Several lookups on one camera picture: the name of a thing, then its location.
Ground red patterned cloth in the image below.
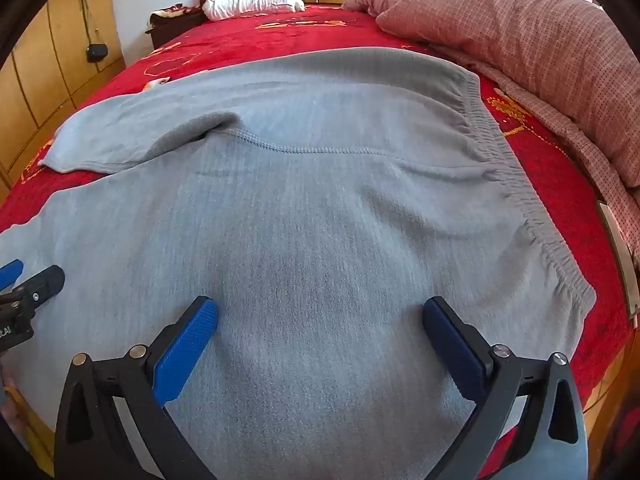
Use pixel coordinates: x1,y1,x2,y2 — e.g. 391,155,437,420
150,6,201,22

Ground red rose printed blanket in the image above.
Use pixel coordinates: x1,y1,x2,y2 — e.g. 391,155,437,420
0,2,638,480

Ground white crumpled pillow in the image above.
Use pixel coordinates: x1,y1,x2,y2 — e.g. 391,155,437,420
201,0,307,22

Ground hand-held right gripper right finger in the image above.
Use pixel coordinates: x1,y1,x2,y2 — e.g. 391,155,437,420
422,296,588,480

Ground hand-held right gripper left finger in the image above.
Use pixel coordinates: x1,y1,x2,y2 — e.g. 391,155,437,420
54,296,220,480

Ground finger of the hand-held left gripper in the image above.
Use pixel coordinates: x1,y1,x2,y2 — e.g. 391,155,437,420
12,265,66,313
0,259,25,292

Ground pink checked quilt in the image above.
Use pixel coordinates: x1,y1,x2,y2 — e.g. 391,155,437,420
342,0,640,261

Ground light wooden wardrobe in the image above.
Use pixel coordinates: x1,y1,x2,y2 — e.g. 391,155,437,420
0,0,126,196

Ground grey pants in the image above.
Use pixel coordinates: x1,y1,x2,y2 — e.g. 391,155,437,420
0,46,598,480

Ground beige flat board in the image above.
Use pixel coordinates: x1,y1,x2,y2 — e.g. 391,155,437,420
597,200,640,331

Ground small black hanging bag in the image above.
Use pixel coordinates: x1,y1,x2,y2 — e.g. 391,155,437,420
77,0,110,63

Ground dark wooden nightstand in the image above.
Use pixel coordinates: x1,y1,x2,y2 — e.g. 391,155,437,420
145,6,208,50

